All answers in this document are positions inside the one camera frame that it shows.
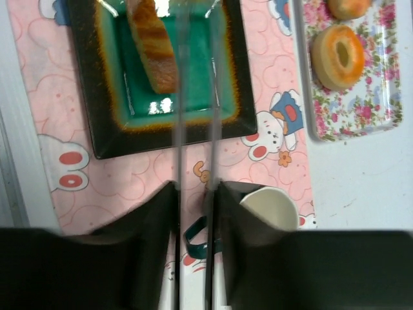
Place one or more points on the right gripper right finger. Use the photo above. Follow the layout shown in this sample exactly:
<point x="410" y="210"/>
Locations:
<point x="308" y="269"/>

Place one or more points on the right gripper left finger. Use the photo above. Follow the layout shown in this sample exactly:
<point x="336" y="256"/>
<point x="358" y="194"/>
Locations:
<point x="117" y="266"/>

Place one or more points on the brown striped bread loaf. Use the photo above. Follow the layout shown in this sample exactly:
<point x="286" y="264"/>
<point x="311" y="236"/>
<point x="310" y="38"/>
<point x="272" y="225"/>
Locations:
<point x="153" y="45"/>

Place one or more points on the dark green mug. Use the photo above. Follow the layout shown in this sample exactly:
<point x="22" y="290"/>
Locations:
<point x="270" y="207"/>

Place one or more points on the pink bunny placemat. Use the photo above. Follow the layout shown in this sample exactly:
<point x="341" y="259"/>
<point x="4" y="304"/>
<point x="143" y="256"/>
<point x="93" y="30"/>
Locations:
<point x="87" y="192"/>

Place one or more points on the green square plate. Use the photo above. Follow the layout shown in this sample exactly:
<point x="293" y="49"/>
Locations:
<point x="214" y="89"/>

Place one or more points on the floral rectangular tray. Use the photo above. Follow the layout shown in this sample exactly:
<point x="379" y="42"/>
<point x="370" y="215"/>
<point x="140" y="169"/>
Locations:
<point x="373" y="104"/>

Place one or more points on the round bun front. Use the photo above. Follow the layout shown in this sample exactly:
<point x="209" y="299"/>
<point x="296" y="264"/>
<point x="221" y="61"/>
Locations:
<point x="348" y="9"/>

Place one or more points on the aluminium table frame rail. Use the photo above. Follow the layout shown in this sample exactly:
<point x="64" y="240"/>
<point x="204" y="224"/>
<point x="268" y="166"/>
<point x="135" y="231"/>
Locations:
<point x="13" y="210"/>

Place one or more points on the ring doughnut bread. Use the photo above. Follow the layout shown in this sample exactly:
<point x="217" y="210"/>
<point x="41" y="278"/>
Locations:
<point x="337" y="57"/>

